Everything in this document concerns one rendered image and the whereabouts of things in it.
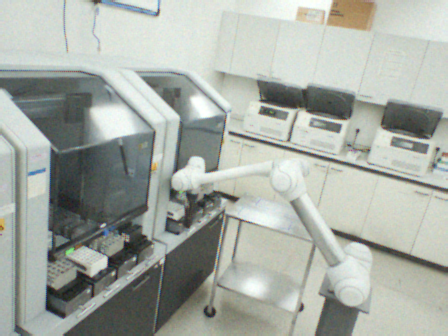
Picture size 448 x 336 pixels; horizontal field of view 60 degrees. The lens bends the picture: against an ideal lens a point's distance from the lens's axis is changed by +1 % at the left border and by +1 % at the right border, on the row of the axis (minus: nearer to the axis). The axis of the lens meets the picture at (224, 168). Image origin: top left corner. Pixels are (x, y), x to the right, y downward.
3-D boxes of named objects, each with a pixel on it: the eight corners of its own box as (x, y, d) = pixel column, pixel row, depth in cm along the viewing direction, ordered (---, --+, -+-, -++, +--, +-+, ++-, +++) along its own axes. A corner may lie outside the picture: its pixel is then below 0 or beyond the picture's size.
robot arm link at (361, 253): (364, 278, 212) (376, 243, 205) (364, 296, 195) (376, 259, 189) (335, 268, 217) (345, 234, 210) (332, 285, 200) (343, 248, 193)
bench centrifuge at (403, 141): (366, 164, 401) (386, 98, 379) (370, 153, 456) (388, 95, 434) (424, 179, 381) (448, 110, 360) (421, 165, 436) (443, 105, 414)
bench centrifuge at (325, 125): (288, 143, 430) (302, 82, 409) (301, 135, 485) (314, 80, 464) (338, 156, 411) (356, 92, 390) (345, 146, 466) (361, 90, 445)
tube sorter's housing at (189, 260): (31, 283, 275) (33, 50, 225) (110, 238, 349) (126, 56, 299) (155, 348, 238) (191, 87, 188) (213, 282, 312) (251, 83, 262)
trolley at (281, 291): (202, 315, 273) (221, 211, 247) (224, 282, 314) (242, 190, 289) (294, 352, 254) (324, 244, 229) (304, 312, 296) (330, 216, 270)
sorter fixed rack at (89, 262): (40, 255, 175) (40, 243, 173) (58, 246, 184) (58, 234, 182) (91, 279, 165) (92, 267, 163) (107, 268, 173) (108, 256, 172)
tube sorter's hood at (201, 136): (104, 172, 239) (111, 69, 219) (158, 154, 293) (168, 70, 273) (174, 197, 221) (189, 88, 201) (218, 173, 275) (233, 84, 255)
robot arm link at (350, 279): (376, 283, 191) (377, 308, 171) (346, 293, 198) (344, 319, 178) (295, 152, 190) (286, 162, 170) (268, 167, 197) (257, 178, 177)
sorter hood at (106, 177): (-38, 220, 163) (-46, 67, 143) (72, 183, 217) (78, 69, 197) (54, 263, 145) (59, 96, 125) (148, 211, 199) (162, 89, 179)
